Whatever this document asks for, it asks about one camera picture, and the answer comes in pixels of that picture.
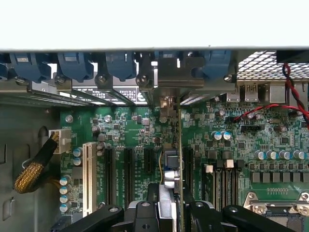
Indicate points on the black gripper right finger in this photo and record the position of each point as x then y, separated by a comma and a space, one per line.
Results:
205, 217

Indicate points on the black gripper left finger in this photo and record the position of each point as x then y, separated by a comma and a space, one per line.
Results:
144, 217

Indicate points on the black RAM slot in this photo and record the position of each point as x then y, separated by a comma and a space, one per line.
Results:
228, 188
219, 188
237, 181

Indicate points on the long black expansion slot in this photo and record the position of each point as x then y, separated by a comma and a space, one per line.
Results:
109, 174
129, 174
188, 169

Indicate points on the short black expansion slot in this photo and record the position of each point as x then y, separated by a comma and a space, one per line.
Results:
149, 160

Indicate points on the white expansion slot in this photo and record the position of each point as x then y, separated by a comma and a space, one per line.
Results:
89, 178

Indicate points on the CPU socket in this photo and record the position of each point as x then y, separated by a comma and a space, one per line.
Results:
277, 205

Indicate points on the green motherboard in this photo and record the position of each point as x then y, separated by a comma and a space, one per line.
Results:
241, 130

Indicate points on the metal expansion slot cover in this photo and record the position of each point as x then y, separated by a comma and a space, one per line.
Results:
212, 88

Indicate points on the grey metal PC case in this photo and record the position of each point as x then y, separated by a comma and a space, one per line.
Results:
24, 125

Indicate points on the black intrusion switch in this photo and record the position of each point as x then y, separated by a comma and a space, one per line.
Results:
294, 56

